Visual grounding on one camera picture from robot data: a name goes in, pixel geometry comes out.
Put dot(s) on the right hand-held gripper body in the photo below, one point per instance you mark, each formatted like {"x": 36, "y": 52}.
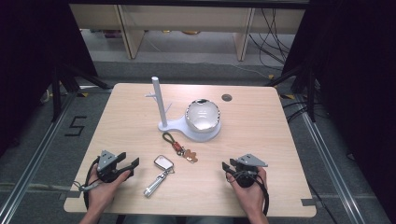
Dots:
{"x": 247, "y": 174}

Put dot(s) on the light wooden shelf unit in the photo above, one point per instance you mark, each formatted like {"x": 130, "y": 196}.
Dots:
{"x": 186, "y": 18}

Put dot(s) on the dark curtain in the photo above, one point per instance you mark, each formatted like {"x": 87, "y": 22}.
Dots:
{"x": 351, "y": 77}
{"x": 28, "y": 62}

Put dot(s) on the black metal stand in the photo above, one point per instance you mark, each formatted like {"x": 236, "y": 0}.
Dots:
{"x": 308, "y": 90}
{"x": 57, "y": 93}

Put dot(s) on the white key stand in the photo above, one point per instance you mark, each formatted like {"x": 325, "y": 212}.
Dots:
{"x": 161, "y": 105}

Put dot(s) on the silver key with white fob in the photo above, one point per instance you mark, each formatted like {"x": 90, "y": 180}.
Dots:
{"x": 162, "y": 163}

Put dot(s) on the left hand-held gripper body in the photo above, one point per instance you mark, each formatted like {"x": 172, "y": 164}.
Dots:
{"x": 106, "y": 166}

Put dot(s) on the person's left hand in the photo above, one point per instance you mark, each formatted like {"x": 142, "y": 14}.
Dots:
{"x": 101, "y": 196}

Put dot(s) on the aluminium floor rail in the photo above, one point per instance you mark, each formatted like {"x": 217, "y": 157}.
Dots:
{"x": 333, "y": 168}
{"x": 37, "y": 155}

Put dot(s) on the person's right hand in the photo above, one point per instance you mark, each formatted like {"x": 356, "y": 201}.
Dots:
{"x": 252, "y": 197}

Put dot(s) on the silver metal bowl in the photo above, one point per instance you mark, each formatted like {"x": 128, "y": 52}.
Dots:
{"x": 202, "y": 116}

